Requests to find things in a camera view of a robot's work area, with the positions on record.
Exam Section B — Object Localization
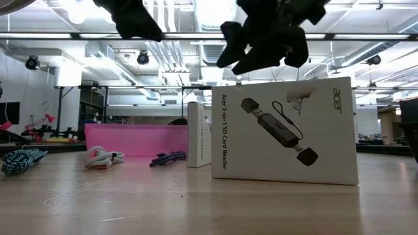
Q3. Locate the black ceiling camera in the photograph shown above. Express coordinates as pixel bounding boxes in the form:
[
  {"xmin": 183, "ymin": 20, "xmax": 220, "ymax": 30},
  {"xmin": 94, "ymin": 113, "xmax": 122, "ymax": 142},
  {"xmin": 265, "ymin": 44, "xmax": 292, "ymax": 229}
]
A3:
[
  {"xmin": 366, "ymin": 54, "xmax": 382, "ymax": 67},
  {"xmin": 25, "ymin": 55, "xmax": 40, "ymax": 71},
  {"xmin": 136, "ymin": 50, "xmax": 150, "ymax": 66}
]

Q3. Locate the purple braided cable bundle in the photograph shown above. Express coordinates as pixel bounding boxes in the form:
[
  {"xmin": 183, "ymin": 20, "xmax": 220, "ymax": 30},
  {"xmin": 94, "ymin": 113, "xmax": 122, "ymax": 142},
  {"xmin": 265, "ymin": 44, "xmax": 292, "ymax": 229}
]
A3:
[{"xmin": 149, "ymin": 151, "xmax": 187, "ymax": 168}]

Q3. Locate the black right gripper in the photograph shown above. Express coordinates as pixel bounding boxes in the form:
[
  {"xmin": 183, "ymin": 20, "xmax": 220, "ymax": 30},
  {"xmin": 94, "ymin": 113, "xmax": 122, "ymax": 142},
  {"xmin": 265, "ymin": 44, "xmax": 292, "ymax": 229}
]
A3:
[{"xmin": 216, "ymin": 0, "xmax": 330, "ymax": 76}]

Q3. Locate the pink translucent plastic bin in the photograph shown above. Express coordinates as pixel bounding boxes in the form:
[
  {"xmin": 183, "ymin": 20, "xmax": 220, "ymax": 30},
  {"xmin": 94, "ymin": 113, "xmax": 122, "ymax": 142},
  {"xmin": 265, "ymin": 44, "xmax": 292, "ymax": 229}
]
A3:
[{"xmin": 84, "ymin": 123, "xmax": 189, "ymax": 158}]

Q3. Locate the white Acer card reader box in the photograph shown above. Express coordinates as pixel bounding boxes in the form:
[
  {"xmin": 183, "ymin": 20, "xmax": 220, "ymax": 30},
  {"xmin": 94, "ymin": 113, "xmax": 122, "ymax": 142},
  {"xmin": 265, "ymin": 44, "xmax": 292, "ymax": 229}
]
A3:
[
  {"xmin": 187, "ymin": 101, "xmax": 212, "ymax": 168},
  {"xmin": 211, "ymin": 76, "xmax": 359, "ymax": 186}
]

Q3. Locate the black aluminium table frame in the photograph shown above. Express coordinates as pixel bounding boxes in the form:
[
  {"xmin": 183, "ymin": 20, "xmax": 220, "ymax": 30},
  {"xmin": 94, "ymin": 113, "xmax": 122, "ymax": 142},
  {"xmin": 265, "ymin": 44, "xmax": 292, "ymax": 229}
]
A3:
[{"xmin": 0, "ymin": 142, "xmax": 415, "ymax": 157}]

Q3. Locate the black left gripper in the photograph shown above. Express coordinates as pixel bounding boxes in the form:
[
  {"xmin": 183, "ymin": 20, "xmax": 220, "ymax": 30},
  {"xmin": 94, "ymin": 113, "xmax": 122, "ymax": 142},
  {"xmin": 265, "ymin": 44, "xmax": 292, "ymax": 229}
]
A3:
[{"xmin": 93, "ymin": 0, "xmax": 163, "ymax": 42}]

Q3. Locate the teal braided cable bundle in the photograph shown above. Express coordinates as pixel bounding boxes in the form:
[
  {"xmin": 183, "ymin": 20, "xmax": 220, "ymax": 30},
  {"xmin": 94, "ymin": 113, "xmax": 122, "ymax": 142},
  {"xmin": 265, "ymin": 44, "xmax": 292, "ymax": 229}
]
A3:
[{"xmin": 1, "ymin": 148, "xmax": 49, "ymax": 176}]

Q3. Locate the black shelf rack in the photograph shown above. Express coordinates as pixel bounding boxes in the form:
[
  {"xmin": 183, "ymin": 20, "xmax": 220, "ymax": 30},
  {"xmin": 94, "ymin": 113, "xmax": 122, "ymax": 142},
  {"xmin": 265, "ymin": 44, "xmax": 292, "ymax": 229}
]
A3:
[{"xmin": 54, "ymin": 84, "xmax": 109, "ymax": 140}]

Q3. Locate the black wall monitor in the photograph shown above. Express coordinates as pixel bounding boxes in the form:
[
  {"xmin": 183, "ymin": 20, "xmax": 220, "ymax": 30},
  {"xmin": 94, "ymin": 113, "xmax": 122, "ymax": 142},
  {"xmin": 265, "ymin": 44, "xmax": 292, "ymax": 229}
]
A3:
[{"xmin": 0, "ymin": 101, "xmax": 21, "ymax": 125}]

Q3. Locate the black overhead frame bar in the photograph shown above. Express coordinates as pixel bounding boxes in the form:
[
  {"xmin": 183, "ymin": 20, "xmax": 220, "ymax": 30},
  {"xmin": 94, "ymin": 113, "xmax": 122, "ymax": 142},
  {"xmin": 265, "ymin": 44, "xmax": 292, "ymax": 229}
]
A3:
[{"xmin": 0, "ymin": 31, "xmax": 418, "ymax": 41}]

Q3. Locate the white cable bundle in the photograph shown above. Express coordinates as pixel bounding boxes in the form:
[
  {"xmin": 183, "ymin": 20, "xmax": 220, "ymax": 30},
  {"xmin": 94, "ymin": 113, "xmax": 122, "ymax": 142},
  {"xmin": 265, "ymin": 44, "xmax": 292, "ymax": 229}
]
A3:
[{"xmin": 84, "ymin": 146, "xmax": 125, "ymax": 170}]

